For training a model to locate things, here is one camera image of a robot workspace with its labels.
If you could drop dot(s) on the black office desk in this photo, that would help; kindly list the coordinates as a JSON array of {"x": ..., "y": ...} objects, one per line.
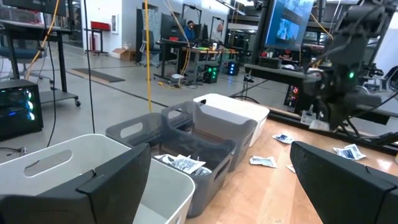
[{"x": 199, "y": 53}]

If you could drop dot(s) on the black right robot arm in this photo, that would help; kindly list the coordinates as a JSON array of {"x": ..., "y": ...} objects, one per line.
[{"x": 363, "y": 18}]

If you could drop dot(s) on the black monitor post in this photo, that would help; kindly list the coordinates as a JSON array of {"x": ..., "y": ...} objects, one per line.
[{"x": 259, "y": 31}]

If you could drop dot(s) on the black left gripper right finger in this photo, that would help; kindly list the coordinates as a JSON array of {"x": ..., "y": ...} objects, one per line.
[{"x": 335, "y": 193}]

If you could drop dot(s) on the dark floor mat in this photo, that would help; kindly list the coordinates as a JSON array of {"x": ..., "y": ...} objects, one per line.
[{"x": 98, "y": 75}]

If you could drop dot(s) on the black operator monitor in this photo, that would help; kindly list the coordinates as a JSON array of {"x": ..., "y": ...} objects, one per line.
[{"x": 289, "y": 25}]

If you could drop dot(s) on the blue office chair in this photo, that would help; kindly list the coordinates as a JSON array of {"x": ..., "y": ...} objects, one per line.
[{"x": 21, "y": 53}]

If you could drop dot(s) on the grey office chair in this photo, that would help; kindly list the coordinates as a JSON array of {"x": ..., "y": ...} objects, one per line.
[{"x": 149, "y": 49}]

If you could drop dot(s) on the white plastic bin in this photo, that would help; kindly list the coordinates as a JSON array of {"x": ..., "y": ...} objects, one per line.
[
  {"x": 93, "y": 149},
  {"x": 236, "y": 107}
]

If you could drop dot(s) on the black PC tower green lights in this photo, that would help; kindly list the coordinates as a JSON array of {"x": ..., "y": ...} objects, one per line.
[{"x": 211, "y": 74}]

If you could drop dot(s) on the brown cardboard box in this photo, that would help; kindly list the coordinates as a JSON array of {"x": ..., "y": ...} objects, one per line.
[{"x": 124, "y": 55}]

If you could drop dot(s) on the black rolling cart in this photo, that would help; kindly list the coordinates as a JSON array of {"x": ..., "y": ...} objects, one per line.
[{"x": 31, "y": 28}]

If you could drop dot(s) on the dark operator desk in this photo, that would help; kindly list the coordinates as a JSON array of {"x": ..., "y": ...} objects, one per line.
[{"x": 273, "y": 73}]

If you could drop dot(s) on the black office chair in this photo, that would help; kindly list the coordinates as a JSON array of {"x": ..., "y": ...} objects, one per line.
[{"x": 385, "y": 79}]

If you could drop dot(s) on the white packet with blue print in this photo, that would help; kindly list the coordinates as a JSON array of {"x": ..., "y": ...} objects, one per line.
[
  {"x": 357, "y": 151},
  {"x": 342, "y": 153},
  {"x": 283, "y": 138}
]

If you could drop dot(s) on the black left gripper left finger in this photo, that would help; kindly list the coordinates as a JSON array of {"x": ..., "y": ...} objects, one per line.
[{"x": 118, "y": 193}]

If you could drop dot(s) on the grey plastic bin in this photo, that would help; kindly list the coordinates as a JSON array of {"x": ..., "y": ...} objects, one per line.
[
  {"x": 217, "y": 130},
  {"x": 214, "y": 186}
]

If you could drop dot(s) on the black device box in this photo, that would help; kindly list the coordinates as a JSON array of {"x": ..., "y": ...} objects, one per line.
[{"x": 269, "y": 63}]

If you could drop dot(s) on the white packet with red print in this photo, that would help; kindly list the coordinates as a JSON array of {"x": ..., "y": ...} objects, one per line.
[{"x": 290, "y": 168}]

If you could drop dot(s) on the black PC tower red lights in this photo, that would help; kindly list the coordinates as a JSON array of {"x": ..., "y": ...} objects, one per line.
[{"x": 291, "y": 96}]

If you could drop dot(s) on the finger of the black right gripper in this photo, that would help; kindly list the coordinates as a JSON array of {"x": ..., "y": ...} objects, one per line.
[
  {"x": 314, "y": 88},
  {"x": 335, "y": 115}
]

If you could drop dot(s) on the black PC tower blue lights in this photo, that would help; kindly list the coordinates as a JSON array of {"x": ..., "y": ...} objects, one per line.
[
  {"x": 233, "y": 68},
  {"x": 15, "y": 109}
]

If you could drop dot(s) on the person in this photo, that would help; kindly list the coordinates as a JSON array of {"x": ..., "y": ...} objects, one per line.
[{"x": 189, "y": 32}]

